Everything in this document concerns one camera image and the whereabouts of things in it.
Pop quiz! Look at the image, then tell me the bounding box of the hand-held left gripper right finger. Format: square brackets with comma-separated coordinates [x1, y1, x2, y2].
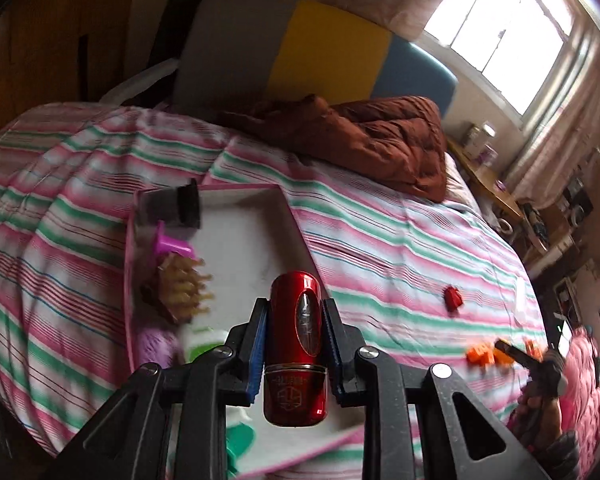
[321, 297, 556, 480]

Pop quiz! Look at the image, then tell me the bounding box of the red plastic block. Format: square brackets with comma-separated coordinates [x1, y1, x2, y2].
[442, 285, 465, 313]

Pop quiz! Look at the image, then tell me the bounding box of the padded colour block headboard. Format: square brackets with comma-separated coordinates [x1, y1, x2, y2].
[172, 0, 458, 116]

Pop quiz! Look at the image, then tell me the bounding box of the wooden wardrobe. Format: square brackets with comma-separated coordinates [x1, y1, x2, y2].
[0, 0, 146, 146]

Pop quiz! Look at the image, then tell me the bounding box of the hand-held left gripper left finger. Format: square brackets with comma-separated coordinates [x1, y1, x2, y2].
[42, 297, 271, 480]

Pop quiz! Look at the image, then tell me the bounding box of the green plastic stand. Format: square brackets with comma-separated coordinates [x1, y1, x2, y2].
[225, 422, 257, 476]

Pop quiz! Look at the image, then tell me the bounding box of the person's reddish quilted garment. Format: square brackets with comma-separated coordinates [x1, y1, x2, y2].
[560, 332, 600, 480]

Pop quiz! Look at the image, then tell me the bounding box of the person's right hand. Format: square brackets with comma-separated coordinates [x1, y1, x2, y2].
[512, 390, 563, 441]

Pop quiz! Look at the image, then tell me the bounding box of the red metallic cylinder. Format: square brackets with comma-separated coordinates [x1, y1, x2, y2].
[262, 271, 329, 428]

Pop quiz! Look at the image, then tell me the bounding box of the white and green bottle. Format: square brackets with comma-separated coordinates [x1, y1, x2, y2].
[180, 324, 231, 365]

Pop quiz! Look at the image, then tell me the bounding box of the pink patterned item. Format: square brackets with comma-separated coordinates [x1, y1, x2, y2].
[137, 327, 181, 368]

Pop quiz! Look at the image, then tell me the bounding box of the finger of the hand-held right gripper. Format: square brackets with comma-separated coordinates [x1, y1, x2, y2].
[494, 339, 538, 368]

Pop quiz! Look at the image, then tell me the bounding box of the purple plastic toy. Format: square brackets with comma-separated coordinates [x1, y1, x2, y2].
[151, 222, 197, 258]

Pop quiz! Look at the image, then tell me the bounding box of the brown quilted blanket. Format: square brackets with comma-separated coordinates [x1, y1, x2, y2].
[220, 94, 448, 203]

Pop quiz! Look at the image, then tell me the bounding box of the pink cardboard box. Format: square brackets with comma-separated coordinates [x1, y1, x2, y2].
[124, 183, 381, 478]

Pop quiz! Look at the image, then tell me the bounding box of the bright window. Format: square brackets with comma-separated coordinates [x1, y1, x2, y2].
[422, 0, 581, 116]

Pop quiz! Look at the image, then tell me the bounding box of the cluttered side shelf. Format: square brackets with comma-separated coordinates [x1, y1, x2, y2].
[520, 160, 600, 271]

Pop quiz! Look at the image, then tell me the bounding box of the dark upright board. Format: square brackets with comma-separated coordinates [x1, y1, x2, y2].
[150, 0, 221, 68]

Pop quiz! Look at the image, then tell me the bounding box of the wooden bedside desk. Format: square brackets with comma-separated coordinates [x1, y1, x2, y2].
[447, 137, 526, 221]

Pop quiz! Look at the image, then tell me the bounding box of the striped bed sheet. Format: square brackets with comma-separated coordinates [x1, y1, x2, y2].
[0, 100, 551, 480]

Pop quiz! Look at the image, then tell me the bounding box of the grey striped pillow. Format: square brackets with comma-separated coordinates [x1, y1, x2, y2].
[442, 152, 481, 211]

